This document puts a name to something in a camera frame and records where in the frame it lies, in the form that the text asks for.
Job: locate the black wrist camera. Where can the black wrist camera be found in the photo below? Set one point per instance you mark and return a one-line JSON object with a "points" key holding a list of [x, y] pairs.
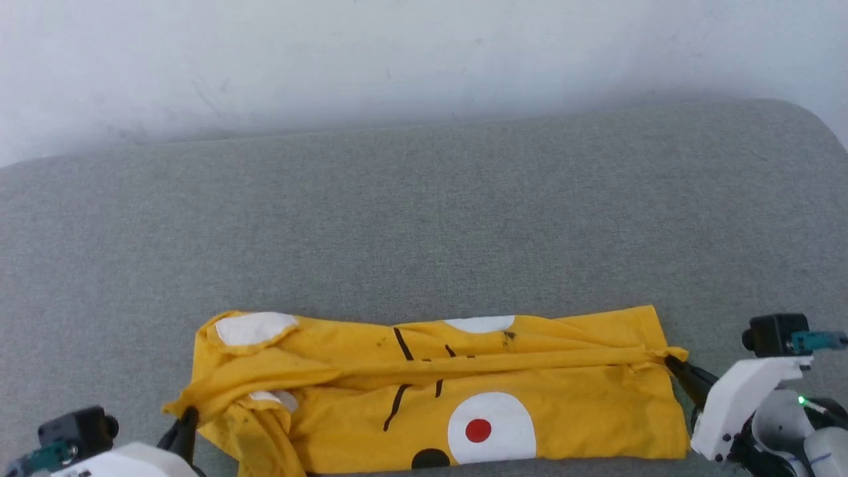
{"points": [[772, 334], [76, 429]]}

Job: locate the grey fabric sofa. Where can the grey fabric sofa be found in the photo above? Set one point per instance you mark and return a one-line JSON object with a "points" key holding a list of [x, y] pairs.
{"points": [[424, 218]]}

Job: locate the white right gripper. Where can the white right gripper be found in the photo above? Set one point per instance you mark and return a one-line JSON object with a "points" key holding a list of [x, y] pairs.
{"points": [[742, 404]]}

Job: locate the yellow cartoon print garment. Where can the yellow cartoon print garment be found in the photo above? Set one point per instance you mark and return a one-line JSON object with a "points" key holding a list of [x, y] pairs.
{"points": [[517, 404]]}

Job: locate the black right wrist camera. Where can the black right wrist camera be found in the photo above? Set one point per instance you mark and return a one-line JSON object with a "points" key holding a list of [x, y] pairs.
{"points": [[772, 334]]}

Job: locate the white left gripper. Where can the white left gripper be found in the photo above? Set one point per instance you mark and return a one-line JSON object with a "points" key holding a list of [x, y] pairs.
{"points": [[126, 462]]}

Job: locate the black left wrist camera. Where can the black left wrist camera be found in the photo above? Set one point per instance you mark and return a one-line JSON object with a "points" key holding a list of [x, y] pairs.
{"points": [[76, 429]]}

